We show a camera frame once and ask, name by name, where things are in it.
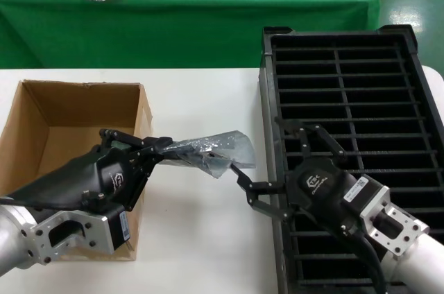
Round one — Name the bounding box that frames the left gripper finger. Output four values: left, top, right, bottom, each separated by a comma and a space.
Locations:
99, 128, 173, 153
126, 148, 164, 212

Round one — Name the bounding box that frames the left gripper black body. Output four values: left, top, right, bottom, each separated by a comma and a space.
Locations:
33, 147, 133, 267

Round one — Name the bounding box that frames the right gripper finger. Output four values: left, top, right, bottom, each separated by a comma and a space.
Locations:
275, 116, 348, 164
230, 163, 296, 221

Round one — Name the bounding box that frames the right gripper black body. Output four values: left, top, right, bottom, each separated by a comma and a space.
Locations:
286, 157, 431, 262

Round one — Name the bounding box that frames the translucent grey antistatic bag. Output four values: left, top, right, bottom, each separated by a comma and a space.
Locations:
161, 130, 257, 180

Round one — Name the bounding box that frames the black slotted plastic container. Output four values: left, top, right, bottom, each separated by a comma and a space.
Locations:
258, 24, 444, 294

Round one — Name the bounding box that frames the brown cardboard box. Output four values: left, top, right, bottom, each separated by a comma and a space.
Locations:
0, 79, 154, 261

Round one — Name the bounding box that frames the green tablecloth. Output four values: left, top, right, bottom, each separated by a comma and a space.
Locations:
0, 0, 382, 69

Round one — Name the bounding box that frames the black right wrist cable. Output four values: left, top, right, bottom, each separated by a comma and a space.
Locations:
341, 227, 391, 294

